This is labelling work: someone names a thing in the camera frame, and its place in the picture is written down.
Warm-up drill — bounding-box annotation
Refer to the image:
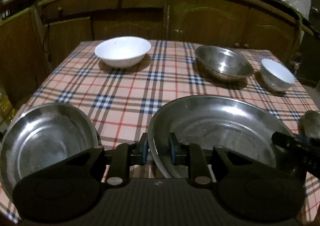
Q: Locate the small white ceramic bowl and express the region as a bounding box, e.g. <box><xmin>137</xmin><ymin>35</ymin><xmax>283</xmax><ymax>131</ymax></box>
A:
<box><xmin>260</xmin><ymin>58</ymin><xmax>296</xmax><ymax>92</ymax></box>

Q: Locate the steel mixing bowl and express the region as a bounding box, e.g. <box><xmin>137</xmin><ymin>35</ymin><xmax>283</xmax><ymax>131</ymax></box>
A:
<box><xmin>195</xmin><ymin>45</ymin><xmax>254</xmax><ymax>82</ymax></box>

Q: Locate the large white ceramic bowl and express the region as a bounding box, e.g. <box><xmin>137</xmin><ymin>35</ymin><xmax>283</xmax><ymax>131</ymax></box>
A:
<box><xmin>94</xmin><ymin>36</ymin><xmax>151</xmax><ymax>68</ymax></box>

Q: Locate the plaid checkered tablecloth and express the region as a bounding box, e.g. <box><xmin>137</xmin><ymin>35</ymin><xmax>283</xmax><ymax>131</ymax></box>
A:
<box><xmin>0</xmin><ymin>39</ymin><xmax>320</xmax><ymax>225</ymax></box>

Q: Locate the steel plate on left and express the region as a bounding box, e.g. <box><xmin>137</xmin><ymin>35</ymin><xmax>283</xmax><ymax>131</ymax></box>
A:
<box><xmin>1</xmin><ymin>102</ymin><xmax>99</xmax><ymax>200</ymax></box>

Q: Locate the cooking oil bottle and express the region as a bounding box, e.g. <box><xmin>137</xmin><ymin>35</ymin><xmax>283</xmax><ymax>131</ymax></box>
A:
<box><xmin>0</xmin><ymin>87</ymin><xmax>13</xmax><ymax>123</ymax></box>

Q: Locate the brown wooden cabinet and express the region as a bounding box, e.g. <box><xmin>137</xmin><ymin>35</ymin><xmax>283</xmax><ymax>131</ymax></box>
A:
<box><xmin>1</xmin><ymin>0</ymin><xmax>310</xmax><ymax>103</ymax></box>

